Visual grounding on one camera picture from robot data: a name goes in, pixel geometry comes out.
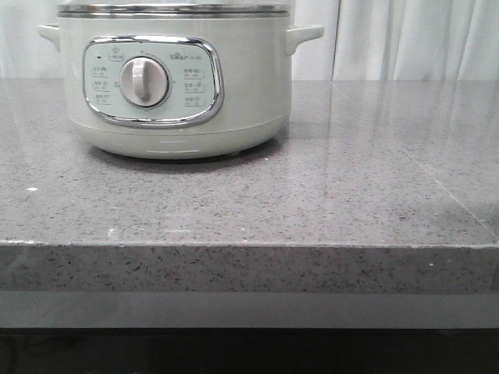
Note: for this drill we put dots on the white pleated curtain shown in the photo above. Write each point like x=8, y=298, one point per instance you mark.
x=363, y=40

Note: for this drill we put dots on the pale green electric cooking pot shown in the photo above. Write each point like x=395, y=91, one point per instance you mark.
x=177, y=81

